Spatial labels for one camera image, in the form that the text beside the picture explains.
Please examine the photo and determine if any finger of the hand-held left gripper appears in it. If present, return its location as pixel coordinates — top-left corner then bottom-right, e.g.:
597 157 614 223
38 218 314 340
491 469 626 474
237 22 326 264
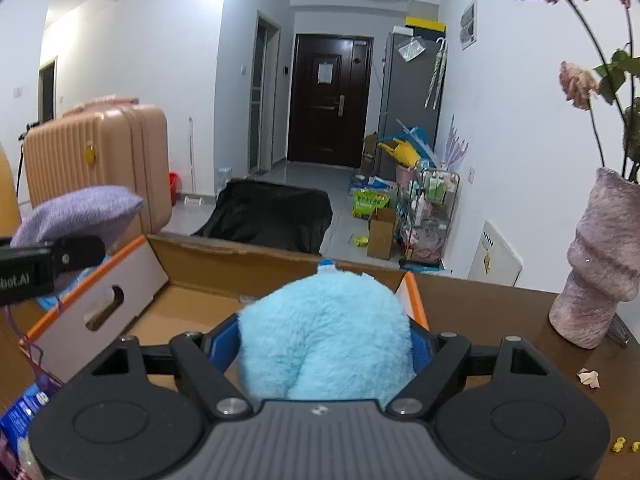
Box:
47 235 107 273

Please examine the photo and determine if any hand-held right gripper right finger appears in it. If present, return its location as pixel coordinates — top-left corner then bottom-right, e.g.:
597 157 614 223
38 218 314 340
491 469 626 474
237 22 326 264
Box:
387 324 551 419

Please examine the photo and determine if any purple textured vase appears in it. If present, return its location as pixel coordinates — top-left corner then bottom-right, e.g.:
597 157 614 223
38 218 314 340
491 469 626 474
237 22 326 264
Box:
548 166 640 350

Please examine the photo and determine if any orange-red cardboard box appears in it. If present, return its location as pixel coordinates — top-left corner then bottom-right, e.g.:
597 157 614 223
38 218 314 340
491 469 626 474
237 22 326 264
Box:
0 234 431 406

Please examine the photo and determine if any small brown cardboard box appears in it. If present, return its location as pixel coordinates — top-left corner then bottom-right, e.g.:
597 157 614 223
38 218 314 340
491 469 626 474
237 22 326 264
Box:
361 131 381 171

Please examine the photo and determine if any open brown cardboard box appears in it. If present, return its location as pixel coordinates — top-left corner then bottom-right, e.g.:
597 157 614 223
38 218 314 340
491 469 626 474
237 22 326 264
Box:
366 207 399 260

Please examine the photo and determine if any black bag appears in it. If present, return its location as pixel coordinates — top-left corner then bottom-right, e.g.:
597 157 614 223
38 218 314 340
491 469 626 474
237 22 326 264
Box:
192 178 333 255

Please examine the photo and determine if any glass interior door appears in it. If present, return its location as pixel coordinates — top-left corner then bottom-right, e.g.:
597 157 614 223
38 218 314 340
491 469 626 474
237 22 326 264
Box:
249 10 281 176

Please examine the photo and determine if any light blue soft tissue pack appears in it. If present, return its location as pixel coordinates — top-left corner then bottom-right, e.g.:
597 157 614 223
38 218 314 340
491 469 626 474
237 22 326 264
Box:
40 266 97 311

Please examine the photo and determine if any clear plastic bag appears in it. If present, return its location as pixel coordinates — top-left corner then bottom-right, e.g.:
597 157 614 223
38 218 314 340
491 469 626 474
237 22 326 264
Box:
397 37 427 63

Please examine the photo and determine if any white electrical panel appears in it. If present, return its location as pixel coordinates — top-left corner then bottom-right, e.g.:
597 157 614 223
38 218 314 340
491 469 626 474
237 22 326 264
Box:
459 0 478 51

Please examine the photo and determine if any yellow and black box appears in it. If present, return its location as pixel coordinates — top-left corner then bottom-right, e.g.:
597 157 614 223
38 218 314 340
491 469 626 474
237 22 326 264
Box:
404 16 447 36

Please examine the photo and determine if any white flat board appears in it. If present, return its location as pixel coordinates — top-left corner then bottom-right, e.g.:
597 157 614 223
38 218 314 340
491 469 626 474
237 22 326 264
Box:
467 220 523 288

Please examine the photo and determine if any purple wall decal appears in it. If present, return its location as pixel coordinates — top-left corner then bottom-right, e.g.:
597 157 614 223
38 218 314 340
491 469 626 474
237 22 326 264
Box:
440 115 471 171

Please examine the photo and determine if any white mop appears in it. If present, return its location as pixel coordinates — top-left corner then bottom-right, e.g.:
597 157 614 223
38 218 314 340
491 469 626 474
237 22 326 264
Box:
185 117 202 207

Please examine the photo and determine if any purple fluffy towel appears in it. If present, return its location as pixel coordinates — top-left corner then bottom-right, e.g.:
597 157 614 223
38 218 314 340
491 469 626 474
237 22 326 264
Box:
10 185 146 288

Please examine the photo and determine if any black tripod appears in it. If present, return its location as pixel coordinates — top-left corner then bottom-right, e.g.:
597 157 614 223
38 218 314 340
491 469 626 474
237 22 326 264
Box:
15 122 41 201

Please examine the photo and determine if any dark brown entrance door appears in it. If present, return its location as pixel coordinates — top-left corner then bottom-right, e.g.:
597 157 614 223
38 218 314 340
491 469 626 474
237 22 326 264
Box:
287 34 373 167

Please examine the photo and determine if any blue handkerchief tissue pack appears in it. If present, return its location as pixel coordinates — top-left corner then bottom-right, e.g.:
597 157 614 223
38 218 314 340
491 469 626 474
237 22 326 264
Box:
0 384 51 443

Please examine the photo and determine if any blue plastic frame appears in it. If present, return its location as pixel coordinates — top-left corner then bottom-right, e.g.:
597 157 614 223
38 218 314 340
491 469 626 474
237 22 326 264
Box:
385 120 437 161

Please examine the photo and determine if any light blue plush toy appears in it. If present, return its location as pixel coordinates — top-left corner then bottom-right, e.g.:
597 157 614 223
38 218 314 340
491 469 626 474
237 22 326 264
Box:
236 258 416 403

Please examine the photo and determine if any grey refrigerator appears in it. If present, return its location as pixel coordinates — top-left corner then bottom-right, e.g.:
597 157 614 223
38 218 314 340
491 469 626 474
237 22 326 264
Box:
372 31 447 181

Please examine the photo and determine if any white folded umbrella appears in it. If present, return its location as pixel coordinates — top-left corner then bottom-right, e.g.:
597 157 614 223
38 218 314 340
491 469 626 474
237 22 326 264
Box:
424 36 447 109

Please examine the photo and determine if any metal trolley rack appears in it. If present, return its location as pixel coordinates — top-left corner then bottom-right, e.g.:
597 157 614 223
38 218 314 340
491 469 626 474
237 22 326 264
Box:
400 167 461 268

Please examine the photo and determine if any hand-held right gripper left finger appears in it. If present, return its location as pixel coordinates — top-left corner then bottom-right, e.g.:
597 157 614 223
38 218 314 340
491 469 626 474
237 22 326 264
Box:
92 315 252 422

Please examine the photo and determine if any pink ribbed suitcase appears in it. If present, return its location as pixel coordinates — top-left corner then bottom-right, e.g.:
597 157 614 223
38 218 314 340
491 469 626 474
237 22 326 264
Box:
24 102 173 248

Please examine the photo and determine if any pink fluffy cloth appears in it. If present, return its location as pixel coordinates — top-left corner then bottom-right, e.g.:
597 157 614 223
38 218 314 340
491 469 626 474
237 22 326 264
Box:
62 94 141 117

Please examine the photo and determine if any purple string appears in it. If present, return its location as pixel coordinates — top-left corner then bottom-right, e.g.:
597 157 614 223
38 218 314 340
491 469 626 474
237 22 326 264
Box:
5 305 63 396

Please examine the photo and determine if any pink plastic bin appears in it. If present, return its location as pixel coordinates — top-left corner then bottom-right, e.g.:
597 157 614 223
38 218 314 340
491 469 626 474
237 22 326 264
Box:
395 162 426 196

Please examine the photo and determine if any green printed box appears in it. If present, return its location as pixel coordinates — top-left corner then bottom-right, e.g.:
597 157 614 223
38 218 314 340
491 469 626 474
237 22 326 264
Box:
352 187 391 220

